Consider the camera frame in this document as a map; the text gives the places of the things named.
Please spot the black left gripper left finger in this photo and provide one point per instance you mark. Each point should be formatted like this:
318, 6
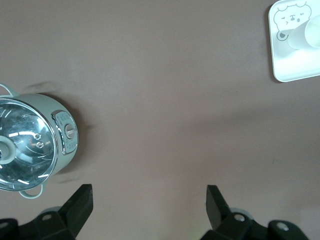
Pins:
70, 215

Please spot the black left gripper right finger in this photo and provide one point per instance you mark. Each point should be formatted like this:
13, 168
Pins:
220, 215

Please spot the white plastic cup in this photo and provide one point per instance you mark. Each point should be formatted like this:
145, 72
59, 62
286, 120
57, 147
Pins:
313, 32

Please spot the white bear print tray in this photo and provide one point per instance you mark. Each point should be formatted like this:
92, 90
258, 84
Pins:
295, 67

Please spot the glass pot lid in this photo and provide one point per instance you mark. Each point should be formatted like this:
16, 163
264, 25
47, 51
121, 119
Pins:
25, 125

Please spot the pale green electric pot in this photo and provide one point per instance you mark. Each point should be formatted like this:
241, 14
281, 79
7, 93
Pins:
45, 101

